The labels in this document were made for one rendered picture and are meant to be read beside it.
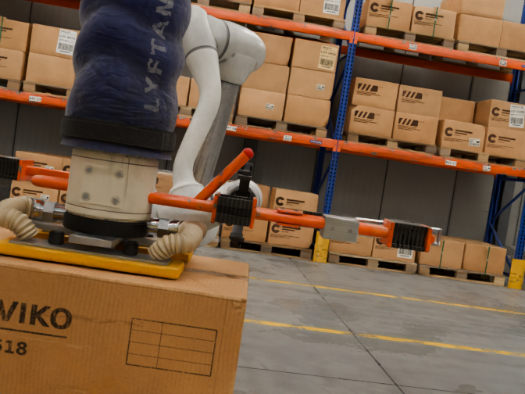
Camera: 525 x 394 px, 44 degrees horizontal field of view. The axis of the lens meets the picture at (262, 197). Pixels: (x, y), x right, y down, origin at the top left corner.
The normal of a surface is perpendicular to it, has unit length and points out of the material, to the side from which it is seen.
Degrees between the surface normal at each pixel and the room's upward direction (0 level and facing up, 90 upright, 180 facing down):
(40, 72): 92
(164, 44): 70
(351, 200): 90
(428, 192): 90
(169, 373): 90
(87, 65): 76
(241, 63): 108
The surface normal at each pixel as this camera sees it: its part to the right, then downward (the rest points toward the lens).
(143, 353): 0.01, 0.05
